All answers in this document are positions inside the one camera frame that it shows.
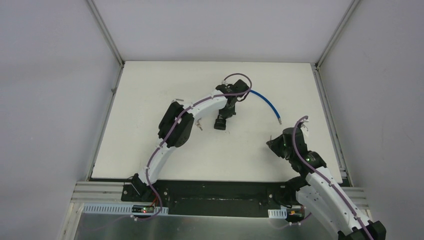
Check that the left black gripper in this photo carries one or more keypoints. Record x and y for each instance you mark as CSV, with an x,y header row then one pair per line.
x,y
220,122

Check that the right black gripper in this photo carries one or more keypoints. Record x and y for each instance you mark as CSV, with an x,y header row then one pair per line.
x,y
273,145

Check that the small black padlock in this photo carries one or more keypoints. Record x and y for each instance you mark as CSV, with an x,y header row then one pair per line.
x,y
220,123

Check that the blue cable lock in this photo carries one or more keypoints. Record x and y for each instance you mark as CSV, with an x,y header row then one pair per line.
x,y
275,111

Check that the cable lock silver keys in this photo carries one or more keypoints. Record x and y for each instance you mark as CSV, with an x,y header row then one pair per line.
x,y
198,125

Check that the brass padlock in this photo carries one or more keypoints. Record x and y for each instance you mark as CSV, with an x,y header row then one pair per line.
x,y
177,100

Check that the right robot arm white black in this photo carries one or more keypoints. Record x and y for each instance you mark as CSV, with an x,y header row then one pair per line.
x,y
316,189

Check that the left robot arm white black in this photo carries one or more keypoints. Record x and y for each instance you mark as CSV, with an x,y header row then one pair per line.
x,y
175,129

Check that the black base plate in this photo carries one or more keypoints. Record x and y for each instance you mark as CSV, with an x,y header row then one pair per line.
x,y
214,198

